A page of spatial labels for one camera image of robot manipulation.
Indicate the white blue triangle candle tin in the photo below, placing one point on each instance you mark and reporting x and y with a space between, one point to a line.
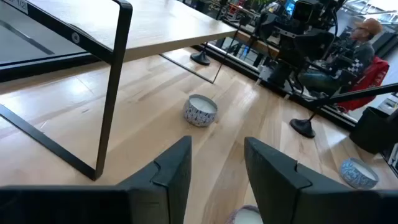
200 112

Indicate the person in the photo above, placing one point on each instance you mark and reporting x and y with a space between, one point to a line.
363 53

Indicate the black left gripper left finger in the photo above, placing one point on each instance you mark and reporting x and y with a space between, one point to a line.
168 186

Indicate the red chair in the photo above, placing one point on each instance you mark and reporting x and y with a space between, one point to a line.
370 77

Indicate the black plant pot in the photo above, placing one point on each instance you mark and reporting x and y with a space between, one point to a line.
373 130

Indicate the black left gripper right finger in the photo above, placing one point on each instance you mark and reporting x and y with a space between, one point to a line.
280 193

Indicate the wood-top shelf black frame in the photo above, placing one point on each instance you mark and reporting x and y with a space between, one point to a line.
174 25

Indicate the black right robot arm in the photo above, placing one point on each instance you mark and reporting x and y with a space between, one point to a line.
280 46

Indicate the blue floral candle tin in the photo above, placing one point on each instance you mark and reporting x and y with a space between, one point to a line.
357 175

